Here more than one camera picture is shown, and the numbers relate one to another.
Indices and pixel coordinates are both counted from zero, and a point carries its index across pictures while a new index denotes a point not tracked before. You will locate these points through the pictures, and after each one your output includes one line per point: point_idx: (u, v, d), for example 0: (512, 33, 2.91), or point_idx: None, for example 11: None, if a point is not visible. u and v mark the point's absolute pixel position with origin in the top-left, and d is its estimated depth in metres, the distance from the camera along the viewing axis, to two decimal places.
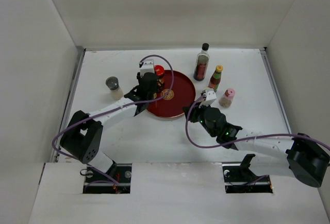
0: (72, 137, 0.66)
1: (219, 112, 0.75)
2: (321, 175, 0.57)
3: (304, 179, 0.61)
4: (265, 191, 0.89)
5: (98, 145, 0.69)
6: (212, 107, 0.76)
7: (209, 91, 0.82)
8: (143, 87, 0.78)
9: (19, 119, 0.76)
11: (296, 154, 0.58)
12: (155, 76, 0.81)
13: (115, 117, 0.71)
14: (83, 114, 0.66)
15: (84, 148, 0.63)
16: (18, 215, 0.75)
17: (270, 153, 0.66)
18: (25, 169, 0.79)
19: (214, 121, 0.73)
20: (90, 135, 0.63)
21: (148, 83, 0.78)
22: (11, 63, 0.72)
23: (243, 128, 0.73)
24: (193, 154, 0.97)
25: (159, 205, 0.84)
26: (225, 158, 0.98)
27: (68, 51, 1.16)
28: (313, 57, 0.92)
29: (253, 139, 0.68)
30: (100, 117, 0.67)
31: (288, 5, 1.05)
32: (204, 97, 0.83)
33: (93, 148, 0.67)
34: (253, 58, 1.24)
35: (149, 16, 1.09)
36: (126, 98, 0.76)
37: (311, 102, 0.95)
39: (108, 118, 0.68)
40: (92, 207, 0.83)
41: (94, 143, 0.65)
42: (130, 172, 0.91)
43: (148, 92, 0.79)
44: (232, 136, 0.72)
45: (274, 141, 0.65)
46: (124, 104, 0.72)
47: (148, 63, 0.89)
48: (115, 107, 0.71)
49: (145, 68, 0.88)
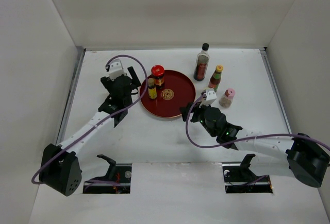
0: (49, 172, 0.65)
1: (219, 112, 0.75)
2: (321, 176, 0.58)
3: (304, 179, 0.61)
4: (265, 191, 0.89)
5: (79, 173, 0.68)
6: (212, 107, 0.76)
7: (210, 91, 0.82)
8: (118, 95, 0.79)
9: (19, 119, 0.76)
11: (296, 155, 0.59)
12: (128, 82, 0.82)
13: (92, 138, 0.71)
14: (54, 148, 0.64)
15: (63, 182, 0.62)
16: (18, 216, 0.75)
17: (270, 153, 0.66)
18: (24, 170, 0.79)
19: (214, 121, 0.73)
20: (66, 170, 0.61)
21: (122, 90, 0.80)
22: (11, 62, 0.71)
23: (243, 128, 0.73)
24: (193, 154, 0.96)
25: (159, 205, 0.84)
26: (225, 158, 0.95)
27: (68, 51, 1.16)
28: (313, 57, 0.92)
29: (253, 139, 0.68)
30: (75, 145, 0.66)
31: (287, 6, 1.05)
32: (204, 97, 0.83)
33: (75, 177, 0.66)
34: (253, 58, 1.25)
35: (150, 16, 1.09)
36: (101, 110, 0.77)
37: (311, 102, 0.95)
39: (82, 144, 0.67)
40: (92, 207, 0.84)
41: (73, 174, 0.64)
42: (130, 172, 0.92)
43: (124, 100, 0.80)
44: (232, 136, 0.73)
45: (274, 141, 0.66)
46: (98, 122, 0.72)
47: (115, 64, 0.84)
48: (88, 129, 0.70)
49: (113, 70, 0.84)
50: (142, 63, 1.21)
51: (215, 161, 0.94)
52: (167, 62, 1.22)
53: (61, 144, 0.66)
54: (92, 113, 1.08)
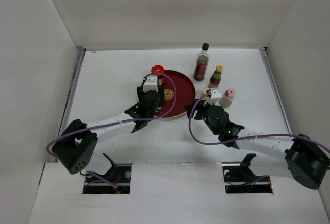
0: (65, 144, 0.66)
1: (223, 109, 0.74)
2: (319, 178, 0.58)
3: (302, 181, 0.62)
4: (265, 191, 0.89)
5: (88, 158, 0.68)
6: (215, 105, 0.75)
7: (215, 90, 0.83)
8: (144, 105, 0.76)
9: (19, 119, 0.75)
11: (294, 155, 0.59)
12: (158, 96, 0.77)
13: (112, 131, 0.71)
14: (79, 124, 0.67)
15: (77, 157, 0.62)
16: (18, 215, 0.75)
17: (270, 153, 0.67)
18: (24, 169, 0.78)
19: (217, 119, 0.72)
20: (84, 145, 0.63)
21: (150, 103, 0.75)
22: (10, 62, 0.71)
23: (245, 128, 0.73)
24: (194, 153, 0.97)
25: (160, 204, 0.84)
26: (226, 157, 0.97)
27: (68, 51, 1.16)
28: (313, 57, 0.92)
29: (254, 138, 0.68)
30: (97, 129, 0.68)
31: (287, 6, 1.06)
32: (209, 95, 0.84)
33: (85, 158, 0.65)
34: (253, 58, 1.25)
35: (150, 16, 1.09)
36: (126, 113, 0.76)
37: (310, 102, 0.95)
39: (103, 132, 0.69)
40: (92, 207, 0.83)
41: (86, 155, 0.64)
42: (130, 172, 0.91)
43: (149, 111, 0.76)
44: (234, 135, 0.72)
45: (274, 141, 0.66)
46: (122, 120, 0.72)
47: (152, 79, 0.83)
48: (114, 121, 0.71)
49: (148, 84, 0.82)
50: (142, 63, 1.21)
51: (216, 160, 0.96)
52: (167, 62, 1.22)
53: (86, 123, 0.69)
54: (92, 113, 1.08)
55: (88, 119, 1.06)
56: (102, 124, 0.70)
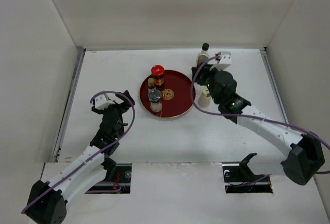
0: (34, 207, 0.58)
1: (231, 77, 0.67)
2: (311, 175, 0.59)
3: (290, 172, 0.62)
4: (265, 191, 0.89)
5: (65, 210, 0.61)
6: (223, 71, 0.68)
7: (225, 54, 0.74)
8: (105, 132, 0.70)
9: (19, 119, 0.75)
11: (302, 153, 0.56)
12: (117, 117, 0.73)
13: (81, 174, 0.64)
14: (42, 185, 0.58)
15: (48, 218, 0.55)
16: (19, 215, 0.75)
17: (271, 140, 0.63)
18: (25, 169, 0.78)
19: (223, 86, 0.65)
20: (49, 210, 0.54)
21: (109, 128, 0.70)
22: (10, 62, 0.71)
23: (251, 105, 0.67)
24: (194, 154, 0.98)
25: (161, 204, 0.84)
26: (225, 157, 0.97)
27: (68, 51, 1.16)
28: (313, 56, 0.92)
29: (261, 120, 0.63)
30: (62, 183, 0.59)
31: (287, 6, 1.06)
32: (218, 59, 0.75)
33: (59, 214, 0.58)
34: (253, 58, 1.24)
35: (149, 16, 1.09)
36: (92, 145, 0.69)
37: (310, 102, 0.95)
39: (70, 182, 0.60)
40: (92, 206, 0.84)
41: (57, 213, 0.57)
42: (130, 172, 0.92)
43: (113, 134, 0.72)
44: (237, 108, 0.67)
45: (281, 131, 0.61)
46: (88, 158, 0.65)
47: (98, 98, 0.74)
48: (78, 165, 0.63)
49: (98, 105, 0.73)
50: (142, 63, 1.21)
51: (216, 161, 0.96)
52: (167, 62, 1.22)
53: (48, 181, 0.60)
54: (92, 112, 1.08)
55: (88, 119, 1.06)
56: (66, 174, 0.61)
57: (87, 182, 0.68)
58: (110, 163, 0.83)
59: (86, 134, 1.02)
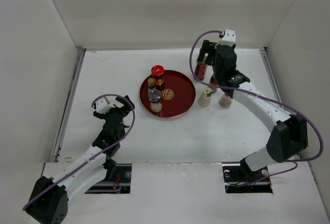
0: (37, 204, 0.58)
1: (233, 52, 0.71)
2: (290, 155, 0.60)
3: (271, 150, 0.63)
4: (265, 191, 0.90)
5: (66, 208, 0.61)
6: (226, 46, 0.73)
7: (229, 31, 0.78)
8: (108, 133, 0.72)
9: (19, 119, 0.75)
11: (285, 130, 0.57)
12: (119, 118, 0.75)
13: (83, 173, 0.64)
14: (46, 180, 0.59)
15: (51, 214, 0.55)
16: (19, 215, 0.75)
17: (261, 116, 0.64)
18: (25, 169, 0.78)
19: (223, 56, 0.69)
20: (53, 205, 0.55)
21: (112, 130, 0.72)
22: (10, 62, 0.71)
23: (249, 82, 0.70)
24: (194, 154, 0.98)
25: (161, 204, 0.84)
26: (225, 157, 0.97)
27: (68, 51, 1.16)
28: (313, 56, 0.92)
29: (254, 96, 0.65)
30: (65, 179, 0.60)
31: (287, 6, 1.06)
32: (221, 36, 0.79)
33: (61, 211, 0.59)
34: (253, 58, 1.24)
35: (150, 16, 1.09)
36: (94, 145, 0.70)
37: (310, 102, 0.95)
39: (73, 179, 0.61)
40: (92, 207, 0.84)
41: (60, 209, 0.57)
42: (130, 172, 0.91)
43: (115, 135, 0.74)
44: (235, 82, 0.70)
45: (271, 108, 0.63)
46: (91, 157, 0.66)
47: (99, 101, 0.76)
48: (82, 162, 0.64)
49: (100, 109, 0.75)
50: (142, 63, 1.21)
51: (216, 161, 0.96)
52: (168, 62, 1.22)
53: (52, 177, 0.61)
54: (92, 113, 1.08)
55: (88, 119, 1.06)
56: (70, 171, 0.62)
57: (87, 181, 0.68)
58: (110, 164, 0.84)
59: (86, 134, 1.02)
